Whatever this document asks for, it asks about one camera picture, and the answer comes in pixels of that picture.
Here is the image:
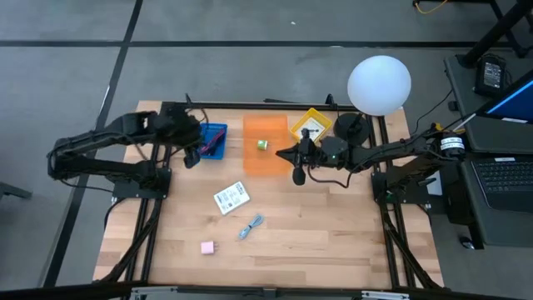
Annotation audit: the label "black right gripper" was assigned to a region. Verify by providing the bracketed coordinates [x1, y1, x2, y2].
[274, 128, 324, 188]

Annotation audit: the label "red cable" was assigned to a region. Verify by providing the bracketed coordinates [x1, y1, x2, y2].
[201, 127, 227, 156]

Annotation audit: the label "white printed box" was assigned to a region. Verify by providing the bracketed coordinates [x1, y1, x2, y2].
[213, 181, 252, 216]
[300, 117, 326, 138]

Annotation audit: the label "light blue cable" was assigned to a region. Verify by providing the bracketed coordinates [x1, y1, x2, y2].
[238, 213, 266, 241]

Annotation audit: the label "yellow plastic bin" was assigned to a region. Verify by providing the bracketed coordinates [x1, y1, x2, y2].
[290, 107, 334, 145]

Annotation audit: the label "blue plastic bin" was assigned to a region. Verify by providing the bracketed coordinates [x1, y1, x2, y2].
[195, 121, 229, 161]

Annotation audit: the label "orange translucent plastic bin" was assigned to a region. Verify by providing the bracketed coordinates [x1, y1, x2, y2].
[242, 114, 293, 177]

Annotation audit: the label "black round lamp base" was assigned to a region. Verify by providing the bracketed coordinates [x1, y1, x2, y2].
[334, 112, 371, 147]

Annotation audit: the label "white paper sheet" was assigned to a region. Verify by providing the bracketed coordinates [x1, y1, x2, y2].
[424, 174, 443, 197]

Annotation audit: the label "black furniture foot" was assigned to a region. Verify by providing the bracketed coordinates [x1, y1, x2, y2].
[0, 182, 33, 200]

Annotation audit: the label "black power adapter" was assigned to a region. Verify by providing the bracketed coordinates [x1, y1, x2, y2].
[474, 53, 509, 98]

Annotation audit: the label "black laptop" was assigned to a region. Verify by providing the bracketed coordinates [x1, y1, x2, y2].
[469, 154, 533, 213]

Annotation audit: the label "dark grey side desk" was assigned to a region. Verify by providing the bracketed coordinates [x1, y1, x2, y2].
[443, 53, 533, 251]

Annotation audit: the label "computer monitor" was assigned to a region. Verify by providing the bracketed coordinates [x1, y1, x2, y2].
[476, 70, 533, 125]

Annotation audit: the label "black stand legs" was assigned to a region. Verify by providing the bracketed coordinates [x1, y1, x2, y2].
[456, 0, 533, 70]

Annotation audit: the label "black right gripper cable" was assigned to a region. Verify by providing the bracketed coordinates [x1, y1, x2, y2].
[306, 165, 355, 189]

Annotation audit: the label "black aluminium table frame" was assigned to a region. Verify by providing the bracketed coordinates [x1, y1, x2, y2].
[93, 93, 446, 293]

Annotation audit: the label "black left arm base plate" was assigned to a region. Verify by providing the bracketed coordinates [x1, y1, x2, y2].
[111, 166, 172, 200]

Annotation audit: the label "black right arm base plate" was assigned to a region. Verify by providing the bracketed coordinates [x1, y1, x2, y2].
[372, 170, 432, 206]

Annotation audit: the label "black floor power cables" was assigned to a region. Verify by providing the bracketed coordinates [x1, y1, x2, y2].
[410, 87, 456, 149]

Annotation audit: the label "yellow floor cable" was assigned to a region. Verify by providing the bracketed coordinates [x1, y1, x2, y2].
[413, 0, 450, 15]

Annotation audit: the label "black rail with silver brackets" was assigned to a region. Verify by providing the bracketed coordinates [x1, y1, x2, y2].
[0, 281, 533, 300]

